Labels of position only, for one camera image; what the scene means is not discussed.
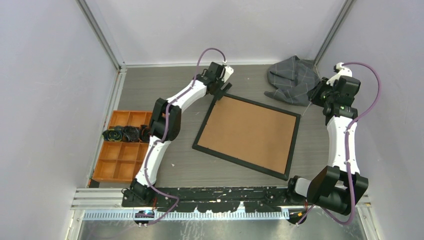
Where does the black picture frame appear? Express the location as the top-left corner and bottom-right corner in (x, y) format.
(192, 93), (301, 181)

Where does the yellow handled screwdriver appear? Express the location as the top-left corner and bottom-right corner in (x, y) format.
(301, 102), (313, 118)

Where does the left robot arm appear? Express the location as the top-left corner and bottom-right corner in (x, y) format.
(126, 61), (234, 207)

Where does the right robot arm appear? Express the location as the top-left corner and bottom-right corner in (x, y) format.
(285, 75), (369, 216)

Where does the grey checked cloth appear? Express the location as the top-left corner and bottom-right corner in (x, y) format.
(264, 55), (320, 107)

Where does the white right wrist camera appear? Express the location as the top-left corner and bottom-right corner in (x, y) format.
(326, 62), (352, 86)

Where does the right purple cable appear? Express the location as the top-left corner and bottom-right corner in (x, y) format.
(296, 61), (382, 227)

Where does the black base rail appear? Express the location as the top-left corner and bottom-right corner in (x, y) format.
(121, 186), (312, 213)

